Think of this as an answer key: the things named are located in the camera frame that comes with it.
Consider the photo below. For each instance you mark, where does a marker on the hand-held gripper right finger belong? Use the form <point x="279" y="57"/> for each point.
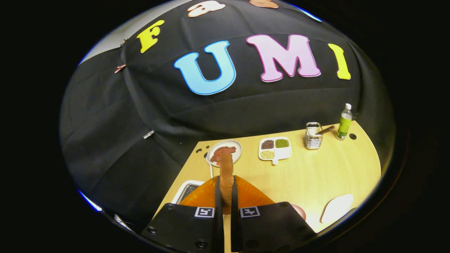
<point x="234" y="200"/>

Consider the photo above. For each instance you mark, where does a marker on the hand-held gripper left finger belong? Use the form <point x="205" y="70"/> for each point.
<point x="218" y="200"/>

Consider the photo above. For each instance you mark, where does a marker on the toast bread slice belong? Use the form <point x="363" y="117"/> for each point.
<point x="226" y="179"/>

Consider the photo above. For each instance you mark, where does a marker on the white toaster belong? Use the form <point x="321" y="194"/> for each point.
<point x="180" y="191"/>

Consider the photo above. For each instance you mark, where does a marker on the brown meat slice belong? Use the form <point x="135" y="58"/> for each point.
<point x="218" y="154"/>

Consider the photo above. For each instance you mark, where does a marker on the grey plate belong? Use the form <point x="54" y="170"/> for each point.
<point x="235" y="149"/>

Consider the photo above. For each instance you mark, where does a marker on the pile of yellow beans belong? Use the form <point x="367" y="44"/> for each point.
<point x="267" y="154"/>

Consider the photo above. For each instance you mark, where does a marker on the pile of dark brown beans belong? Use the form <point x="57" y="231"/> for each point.
<point x="267" y="144"/>

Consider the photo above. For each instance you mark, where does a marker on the pink plate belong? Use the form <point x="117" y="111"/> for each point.
<point x="299" y="211"/>

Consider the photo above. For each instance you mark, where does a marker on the white divided dish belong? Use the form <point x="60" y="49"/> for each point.
<point x="284" y="153"/>

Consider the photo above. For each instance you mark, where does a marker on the pile of green beans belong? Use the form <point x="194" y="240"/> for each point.
<point x="282" y="143"/>

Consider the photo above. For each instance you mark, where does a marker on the white plate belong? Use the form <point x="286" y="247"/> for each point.
<point x="336" y="209"/>

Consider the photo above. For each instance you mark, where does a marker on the black backdrop cloth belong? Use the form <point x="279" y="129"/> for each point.
<point x="158" y="116"/>

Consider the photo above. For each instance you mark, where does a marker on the wooden spoon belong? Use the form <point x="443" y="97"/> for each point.
<point x="327" y="129"/>

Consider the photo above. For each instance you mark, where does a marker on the green label bottle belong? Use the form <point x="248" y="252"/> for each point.
<point x="344" y="124"/>

